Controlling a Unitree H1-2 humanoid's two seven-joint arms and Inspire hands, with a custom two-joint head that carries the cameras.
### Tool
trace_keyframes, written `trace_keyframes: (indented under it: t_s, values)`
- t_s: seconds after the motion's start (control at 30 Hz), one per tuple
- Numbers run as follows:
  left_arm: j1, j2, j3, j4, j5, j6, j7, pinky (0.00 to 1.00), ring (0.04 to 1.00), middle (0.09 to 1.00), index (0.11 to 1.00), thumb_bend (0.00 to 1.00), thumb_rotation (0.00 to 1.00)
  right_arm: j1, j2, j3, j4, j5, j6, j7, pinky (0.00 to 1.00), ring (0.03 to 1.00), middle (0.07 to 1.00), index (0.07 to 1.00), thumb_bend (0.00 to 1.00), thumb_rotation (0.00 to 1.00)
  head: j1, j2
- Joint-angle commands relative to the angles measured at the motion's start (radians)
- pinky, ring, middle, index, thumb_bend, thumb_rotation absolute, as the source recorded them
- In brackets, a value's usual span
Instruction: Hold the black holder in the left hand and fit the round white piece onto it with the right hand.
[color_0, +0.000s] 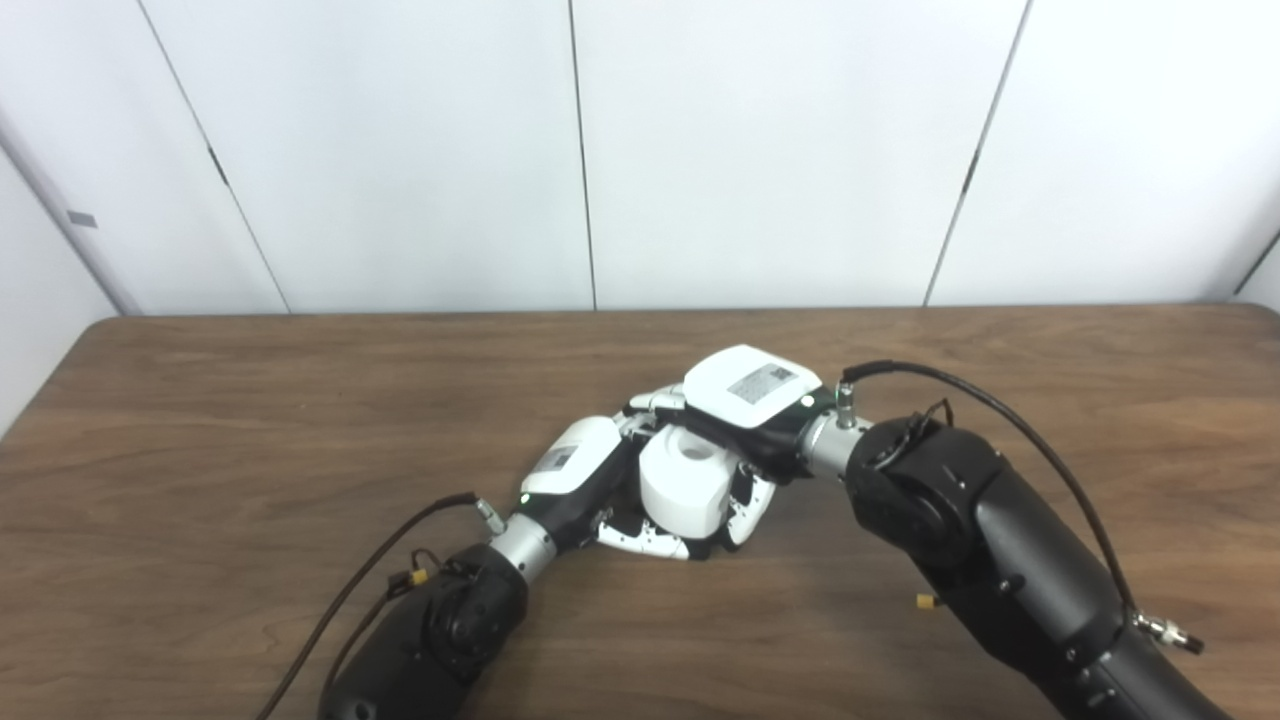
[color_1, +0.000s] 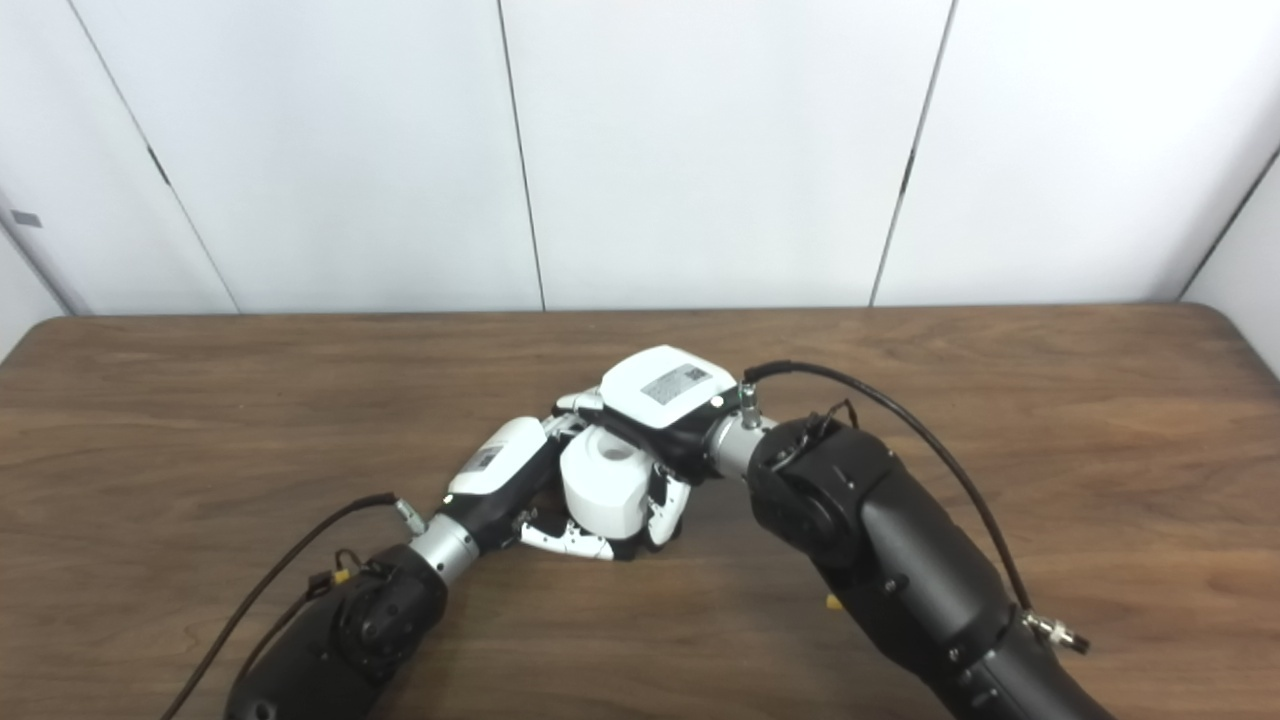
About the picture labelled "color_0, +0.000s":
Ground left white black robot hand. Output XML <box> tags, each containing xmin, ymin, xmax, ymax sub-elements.
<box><xmin>517</xmin><ymin>414</ymin><xmax>701</xmax><ymax>563</ymax></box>

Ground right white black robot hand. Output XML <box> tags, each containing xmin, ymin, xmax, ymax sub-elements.
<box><xmin>625</xmin><ymin>344</ymin><xmax>836</xmax><ymax>553</ymax></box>

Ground right arm thin wire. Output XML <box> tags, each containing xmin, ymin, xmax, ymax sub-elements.
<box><xmin>870</xmin><ymin>398</ymin><xmax>956</xmax><ymax>613</ymax></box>

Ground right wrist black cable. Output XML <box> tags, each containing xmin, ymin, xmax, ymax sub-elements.
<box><xmin>840</xmin><ymin>360</ymin><xmax>1204</xmax><ymax>656</ymax></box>

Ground round white piece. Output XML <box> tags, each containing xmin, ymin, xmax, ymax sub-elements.
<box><xmin>638</xmin><ymin>425</ymin><xmax>739</xmax><ymax>538</ymax></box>

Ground arm thin wire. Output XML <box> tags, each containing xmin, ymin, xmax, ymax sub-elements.
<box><xmin>870</xmin><ymin>398</ymin><xmax>956</xmax><ymax>613</ymax></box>
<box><xmin>325</xmin><ymin>548</ymin><xmax>446</xmax><ymax>691</ymax></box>

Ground left arm thin wire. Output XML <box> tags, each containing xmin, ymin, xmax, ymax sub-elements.
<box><xmin>325</xmin><ymin>548</ymin><xmax>446</xmax><ymax>691</ymax></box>

